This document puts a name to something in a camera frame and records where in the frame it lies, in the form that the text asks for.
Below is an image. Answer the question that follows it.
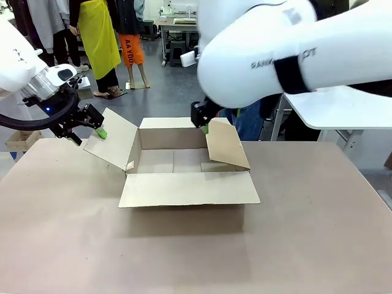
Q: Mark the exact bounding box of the mannequin with yellow apron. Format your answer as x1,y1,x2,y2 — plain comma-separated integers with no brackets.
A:
69,0,123,98

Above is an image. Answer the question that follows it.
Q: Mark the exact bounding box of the dark mannequin base plate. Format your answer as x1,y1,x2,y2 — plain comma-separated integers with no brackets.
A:
91,88,129,100

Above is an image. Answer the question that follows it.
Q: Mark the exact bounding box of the green plastic stool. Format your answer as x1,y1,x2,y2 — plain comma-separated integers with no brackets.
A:
141,19,159,42

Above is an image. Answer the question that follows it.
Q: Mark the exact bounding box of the dark plastic stool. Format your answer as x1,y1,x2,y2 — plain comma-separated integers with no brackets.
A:
168,39,185,68

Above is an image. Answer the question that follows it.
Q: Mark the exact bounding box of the white flat panel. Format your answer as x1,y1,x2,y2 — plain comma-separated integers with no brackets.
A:
179,50,197,67

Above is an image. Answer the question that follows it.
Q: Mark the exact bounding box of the grey sewing work table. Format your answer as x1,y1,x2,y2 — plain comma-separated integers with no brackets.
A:
154,17,200,67

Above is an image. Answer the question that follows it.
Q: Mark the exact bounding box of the silver mannequin base plate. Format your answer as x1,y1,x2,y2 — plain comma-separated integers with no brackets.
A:
74,75,93,92

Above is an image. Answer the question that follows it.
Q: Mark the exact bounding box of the white side table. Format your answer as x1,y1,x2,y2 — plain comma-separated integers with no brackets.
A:
270,85,392,151

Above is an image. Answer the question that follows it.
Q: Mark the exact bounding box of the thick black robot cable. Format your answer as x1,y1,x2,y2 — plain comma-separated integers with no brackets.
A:
0,87,80,131

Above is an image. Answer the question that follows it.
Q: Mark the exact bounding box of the hanging grey coat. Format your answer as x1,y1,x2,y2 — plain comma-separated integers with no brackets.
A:
26,0,70,55

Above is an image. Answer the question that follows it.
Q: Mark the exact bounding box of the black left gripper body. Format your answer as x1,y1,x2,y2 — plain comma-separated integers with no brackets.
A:
23,87,90,138

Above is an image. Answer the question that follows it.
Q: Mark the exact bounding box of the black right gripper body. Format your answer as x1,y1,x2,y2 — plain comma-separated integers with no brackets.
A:
190,99,222,129

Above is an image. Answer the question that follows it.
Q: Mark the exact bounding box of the small cardboard tray box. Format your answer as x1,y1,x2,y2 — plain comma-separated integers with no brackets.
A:
5,129,43,153

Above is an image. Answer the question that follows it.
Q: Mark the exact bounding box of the mannequin in black trousers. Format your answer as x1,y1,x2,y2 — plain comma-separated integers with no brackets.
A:
50,26,90,74

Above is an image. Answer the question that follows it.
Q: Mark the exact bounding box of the square mannequin base plate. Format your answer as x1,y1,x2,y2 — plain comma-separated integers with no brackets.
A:
124,80,153,91

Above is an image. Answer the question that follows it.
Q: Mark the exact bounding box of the large cardboard box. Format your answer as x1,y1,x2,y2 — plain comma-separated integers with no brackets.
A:
83,107,262,237

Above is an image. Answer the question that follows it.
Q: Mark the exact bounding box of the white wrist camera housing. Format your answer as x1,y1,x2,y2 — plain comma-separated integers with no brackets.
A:
45,63,78,89

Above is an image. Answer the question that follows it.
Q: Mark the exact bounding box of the mannequin with orange shorts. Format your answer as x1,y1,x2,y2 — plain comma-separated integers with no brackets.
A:
115,0,153,89

